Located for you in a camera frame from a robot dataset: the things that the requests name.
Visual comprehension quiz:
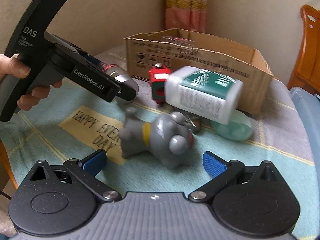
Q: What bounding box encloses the clear jar silver lid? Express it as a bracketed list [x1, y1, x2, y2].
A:
[99, 61, 139, 104]

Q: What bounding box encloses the red toy train block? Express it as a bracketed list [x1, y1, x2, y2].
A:
[148, 63, 171, 106]

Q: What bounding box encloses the grey dog toy figure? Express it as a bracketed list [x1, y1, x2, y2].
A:
[119, 107, 194, 169]

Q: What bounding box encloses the white green medical bottle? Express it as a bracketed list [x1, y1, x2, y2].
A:
[164, 66, 244, 125]

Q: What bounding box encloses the clear box red label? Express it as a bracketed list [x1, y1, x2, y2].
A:
[162, 36, 195, 48]

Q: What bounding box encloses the person's left hand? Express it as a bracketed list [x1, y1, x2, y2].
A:
[0, 54, 63, 112]

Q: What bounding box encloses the mint green oval case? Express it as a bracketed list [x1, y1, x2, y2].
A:
[211, 110, 252, 141]

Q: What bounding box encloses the checked blanket table cover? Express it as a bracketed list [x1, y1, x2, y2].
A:
[0, 45, 316, 238]

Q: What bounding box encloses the dark keyring on table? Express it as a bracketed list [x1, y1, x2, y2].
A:
[185, 114, 202, 134]

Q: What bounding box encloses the open cardboard box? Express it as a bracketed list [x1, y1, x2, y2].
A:
[124, 28, 273, 115]

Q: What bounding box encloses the pink patterned curtain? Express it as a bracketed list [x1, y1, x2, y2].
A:
[165, 0, 207, 33]

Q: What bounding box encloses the blue floral bed sheet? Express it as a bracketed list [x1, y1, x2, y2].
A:
[290, 87, 320, 156]

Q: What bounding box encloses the wooden bed headboard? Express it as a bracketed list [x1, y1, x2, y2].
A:
[287, 4, 319, 94]

